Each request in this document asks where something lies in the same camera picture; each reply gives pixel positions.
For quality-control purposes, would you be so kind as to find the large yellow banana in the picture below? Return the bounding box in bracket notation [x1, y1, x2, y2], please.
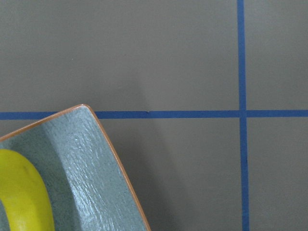
[0, 149, 55, 231]

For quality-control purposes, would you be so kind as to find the square grey orange-rimmed plate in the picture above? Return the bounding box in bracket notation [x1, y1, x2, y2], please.
[0, 104, 150, 231]

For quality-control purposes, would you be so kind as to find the brown paper table mat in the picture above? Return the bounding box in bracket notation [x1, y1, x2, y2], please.
[0, 0, 308, 231]

